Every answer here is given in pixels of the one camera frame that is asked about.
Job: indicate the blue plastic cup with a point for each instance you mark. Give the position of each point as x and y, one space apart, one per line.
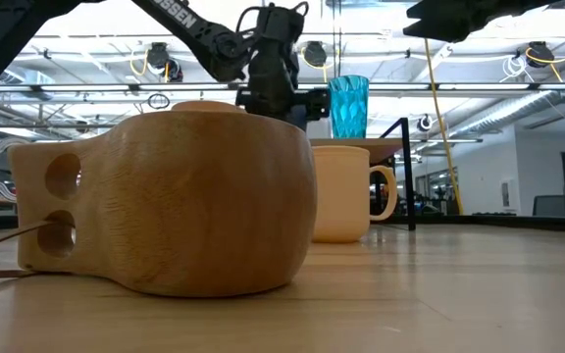
299 122

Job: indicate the teal faceted plastic tumbler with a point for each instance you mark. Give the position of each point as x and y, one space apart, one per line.
348 108

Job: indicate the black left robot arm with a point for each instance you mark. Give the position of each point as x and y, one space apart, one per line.
184 19

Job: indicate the long ceiling light strip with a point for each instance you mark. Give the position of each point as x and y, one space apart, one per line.
91 87

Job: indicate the silver air duct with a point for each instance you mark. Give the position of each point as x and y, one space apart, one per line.
532 105

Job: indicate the black metal table frame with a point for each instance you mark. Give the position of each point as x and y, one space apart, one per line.
508 221

